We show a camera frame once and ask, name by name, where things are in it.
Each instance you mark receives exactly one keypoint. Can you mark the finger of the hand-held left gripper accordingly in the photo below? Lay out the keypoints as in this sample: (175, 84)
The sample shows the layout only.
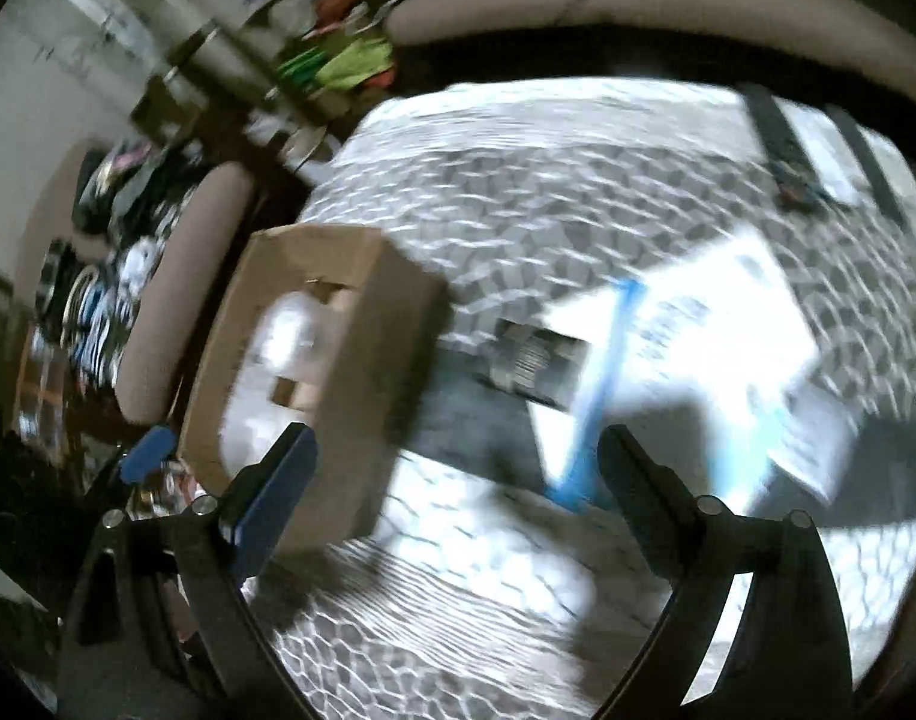
(146, 454)

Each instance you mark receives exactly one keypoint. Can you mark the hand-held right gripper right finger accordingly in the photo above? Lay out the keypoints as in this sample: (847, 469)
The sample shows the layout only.
(638, 480)

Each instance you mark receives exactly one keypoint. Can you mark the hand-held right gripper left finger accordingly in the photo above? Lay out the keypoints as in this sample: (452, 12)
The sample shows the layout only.
(274, 499)

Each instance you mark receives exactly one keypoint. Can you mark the white face mask package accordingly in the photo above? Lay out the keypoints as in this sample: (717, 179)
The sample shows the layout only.
(690, 345)

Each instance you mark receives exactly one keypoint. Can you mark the brown cardboard box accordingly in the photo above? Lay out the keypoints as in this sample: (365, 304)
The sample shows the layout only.
(383, 360)

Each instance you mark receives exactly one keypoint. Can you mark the blue white packet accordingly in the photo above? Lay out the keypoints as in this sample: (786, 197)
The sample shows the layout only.
(810, 435)

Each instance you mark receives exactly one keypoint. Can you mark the pile of clothes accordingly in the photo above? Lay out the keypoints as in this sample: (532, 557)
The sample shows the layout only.
(105, 292)

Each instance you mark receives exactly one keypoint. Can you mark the beige armchair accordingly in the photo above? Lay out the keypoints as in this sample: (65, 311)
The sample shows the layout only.
(184, 285)

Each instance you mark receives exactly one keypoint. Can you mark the grey patterned blanket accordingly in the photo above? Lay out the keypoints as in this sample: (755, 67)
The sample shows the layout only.
(518, 195)

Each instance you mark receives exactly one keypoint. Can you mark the black remote control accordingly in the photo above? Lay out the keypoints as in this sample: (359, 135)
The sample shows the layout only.
(784, 154)

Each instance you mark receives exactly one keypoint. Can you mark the green cloth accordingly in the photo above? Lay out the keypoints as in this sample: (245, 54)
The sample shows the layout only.
(349, 64)

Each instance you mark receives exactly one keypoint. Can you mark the beige sofa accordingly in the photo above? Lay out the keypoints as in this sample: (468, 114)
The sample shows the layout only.
(615, 7)

